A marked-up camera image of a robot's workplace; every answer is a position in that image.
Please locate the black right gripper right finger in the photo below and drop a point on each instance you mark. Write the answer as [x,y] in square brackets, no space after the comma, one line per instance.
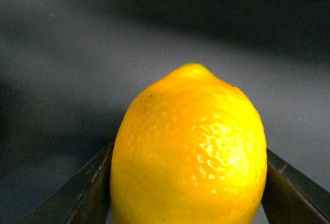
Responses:
[291,197]

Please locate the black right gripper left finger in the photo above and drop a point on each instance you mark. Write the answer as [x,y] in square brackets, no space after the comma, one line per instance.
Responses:
[85,198]

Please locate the yellow lemon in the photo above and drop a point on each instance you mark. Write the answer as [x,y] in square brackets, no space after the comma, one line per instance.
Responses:
[191,149]

